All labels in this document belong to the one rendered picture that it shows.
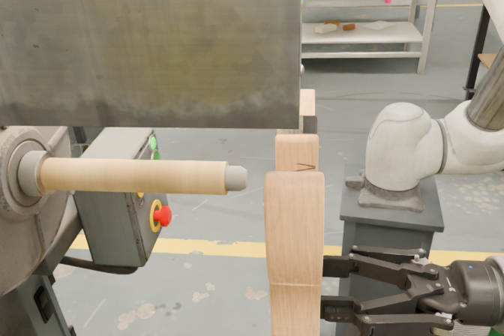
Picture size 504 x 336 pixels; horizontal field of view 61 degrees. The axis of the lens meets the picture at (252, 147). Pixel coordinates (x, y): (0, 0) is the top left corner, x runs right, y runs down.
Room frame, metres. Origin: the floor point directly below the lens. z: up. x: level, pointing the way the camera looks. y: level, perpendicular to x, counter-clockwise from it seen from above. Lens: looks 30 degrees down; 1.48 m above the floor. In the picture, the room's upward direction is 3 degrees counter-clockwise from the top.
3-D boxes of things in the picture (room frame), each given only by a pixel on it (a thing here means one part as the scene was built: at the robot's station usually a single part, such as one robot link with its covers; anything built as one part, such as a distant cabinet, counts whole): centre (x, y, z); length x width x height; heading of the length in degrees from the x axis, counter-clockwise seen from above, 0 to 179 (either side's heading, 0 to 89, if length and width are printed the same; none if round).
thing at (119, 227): (0.63, 0.31, 0.99); 0.24 x 0.21 x 0.26; 82
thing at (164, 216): (0.64, 0.18, 0.98); 0.04 x 0.04 x 0.04; 82
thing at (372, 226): (1.04, -0.40, 0.35); 0.28 x 0.28 x 0.70; 75
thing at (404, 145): (1.04, -0.42, 0.87); 0.18 x 0.16 x 0.22; 86
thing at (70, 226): (0.57, 0.32, 1.02); 0.19 x 0.04 x 0.04; 172
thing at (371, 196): (1.05, -0.39, 0.73); 0.22 x 0.18 x 0.06; 75
